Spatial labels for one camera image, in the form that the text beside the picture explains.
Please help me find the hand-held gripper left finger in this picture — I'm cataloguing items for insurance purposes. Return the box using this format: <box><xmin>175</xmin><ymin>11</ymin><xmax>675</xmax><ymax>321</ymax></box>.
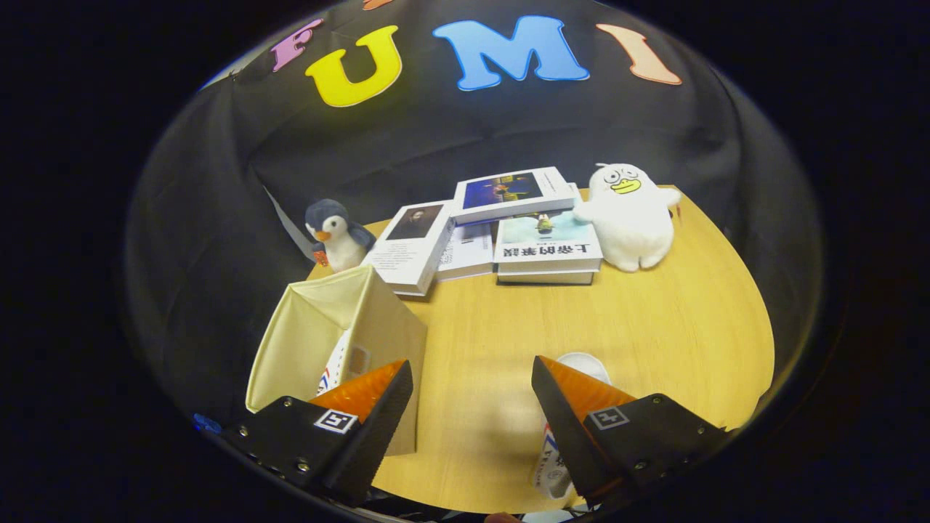
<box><xmin>222</xmin><ymin>359</ymin><xmax>414</xmax><ymax>508</ymax></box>

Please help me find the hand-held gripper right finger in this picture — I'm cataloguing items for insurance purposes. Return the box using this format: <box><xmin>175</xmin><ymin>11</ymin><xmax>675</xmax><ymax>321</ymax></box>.
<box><xmin>530</xmin><ymin>355</ymin><xmax>727</xmax><ymax>506</ymax></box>

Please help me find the white canvas shoe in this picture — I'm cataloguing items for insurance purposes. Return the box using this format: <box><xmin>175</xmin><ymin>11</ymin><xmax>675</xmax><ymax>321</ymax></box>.
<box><xmin>317</xmin><ymin>331</ymin><xmax>353</xmax><ymax>397</ymax></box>
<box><xmin>530</xmin><ymin>352</ymin><xmax>612</xmax><ymax>500</ymax></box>

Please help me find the beige fabric storage box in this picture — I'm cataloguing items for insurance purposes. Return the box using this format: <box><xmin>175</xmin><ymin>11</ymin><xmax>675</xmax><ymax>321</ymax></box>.
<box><xmin>245</xmin><ymin>264</ymin><xmax>428</xmax><ymax>457</ymax></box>

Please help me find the thick plain white book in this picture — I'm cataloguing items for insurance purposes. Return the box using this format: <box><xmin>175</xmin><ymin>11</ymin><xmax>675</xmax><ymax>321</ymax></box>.
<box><xmin>496</xmin><ymin>270</ymin><xmax>597</xmax><ymax>286</ymax></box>

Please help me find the book with teal cover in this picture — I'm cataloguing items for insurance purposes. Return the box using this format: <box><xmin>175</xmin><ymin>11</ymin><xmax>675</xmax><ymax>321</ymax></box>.
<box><xmin>493</xmin><ymin>211</ymin><xmax>604</xmax><ymax>275</ymax></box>

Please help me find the book with portrait cover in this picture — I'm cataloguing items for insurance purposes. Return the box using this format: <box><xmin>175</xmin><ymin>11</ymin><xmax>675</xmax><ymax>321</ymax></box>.
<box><xmin>361</xmin><ymin>200</ymin><xmax>456</xmax><ymax>297</ymax></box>

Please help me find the white book with text cover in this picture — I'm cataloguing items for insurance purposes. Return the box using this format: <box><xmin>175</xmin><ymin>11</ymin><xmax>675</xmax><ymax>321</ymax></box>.
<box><xmin>434</xmin><ymin>222</ymin><xmax>498</xmax><ymax>282</ymax></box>

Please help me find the grey penguin plush toy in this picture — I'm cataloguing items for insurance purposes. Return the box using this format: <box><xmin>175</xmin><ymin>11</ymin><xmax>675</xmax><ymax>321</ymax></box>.
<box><xmin>304</xmin><ymin>199</ymin><xmax>377</xmax><ymax>274</ymax></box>

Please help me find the white duck plush toy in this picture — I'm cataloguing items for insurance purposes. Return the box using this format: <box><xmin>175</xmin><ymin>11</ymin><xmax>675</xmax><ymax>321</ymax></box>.
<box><xmin>573</xmin><ymin>163</ymin><xmax>682</xmax><ymax>273</ymax></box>

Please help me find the book with blue picture cover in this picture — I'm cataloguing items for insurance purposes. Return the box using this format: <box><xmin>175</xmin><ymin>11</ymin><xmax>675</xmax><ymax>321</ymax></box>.
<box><xmin>452</xmin><ymin>166</ymin><xmax>578</xmax><ymax>226</ymax></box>

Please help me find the black backdrop cloth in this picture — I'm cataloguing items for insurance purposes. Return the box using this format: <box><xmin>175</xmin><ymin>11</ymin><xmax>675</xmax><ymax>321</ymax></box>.
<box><xmin>124</xmin><ymin>0</ymin><xmax>825</xmax><ymax>437</ymax></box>

